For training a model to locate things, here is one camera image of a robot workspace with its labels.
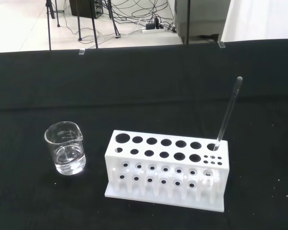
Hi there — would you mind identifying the glass beaker with water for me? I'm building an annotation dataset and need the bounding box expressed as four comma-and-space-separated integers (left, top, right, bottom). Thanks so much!
44, 121, 87, 176

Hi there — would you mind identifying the black plug adapter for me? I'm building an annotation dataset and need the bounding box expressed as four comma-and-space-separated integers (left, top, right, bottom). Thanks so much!
145, 16, 160, 30

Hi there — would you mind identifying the black stand pole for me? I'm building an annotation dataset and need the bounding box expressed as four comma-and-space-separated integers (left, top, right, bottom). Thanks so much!
187, 0, 191, 45

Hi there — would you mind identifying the grey metal cabinet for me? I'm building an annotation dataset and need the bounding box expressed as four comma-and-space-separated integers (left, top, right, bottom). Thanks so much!
174, 0, 231, 44

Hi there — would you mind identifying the white power strip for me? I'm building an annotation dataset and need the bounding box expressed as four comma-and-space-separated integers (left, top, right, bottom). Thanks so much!
142, 28, 166, 35

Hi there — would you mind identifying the black computer case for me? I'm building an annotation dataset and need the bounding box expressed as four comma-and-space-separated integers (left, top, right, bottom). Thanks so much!
69, 0, 104, 20

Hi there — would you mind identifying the white test tube rack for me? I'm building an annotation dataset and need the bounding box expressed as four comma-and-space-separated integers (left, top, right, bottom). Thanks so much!
104, 129, 229, 213

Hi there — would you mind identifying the black cable tangle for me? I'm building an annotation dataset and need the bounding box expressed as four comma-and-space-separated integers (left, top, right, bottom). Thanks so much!
103, 0, 176, 33

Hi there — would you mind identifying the black bench cloth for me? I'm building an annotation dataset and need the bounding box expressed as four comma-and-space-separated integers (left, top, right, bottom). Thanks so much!
0, 38, 288, 230

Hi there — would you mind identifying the black tripod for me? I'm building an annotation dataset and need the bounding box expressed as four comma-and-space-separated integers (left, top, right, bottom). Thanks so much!
45, 0, 61, 51
76, 0, 122, 49

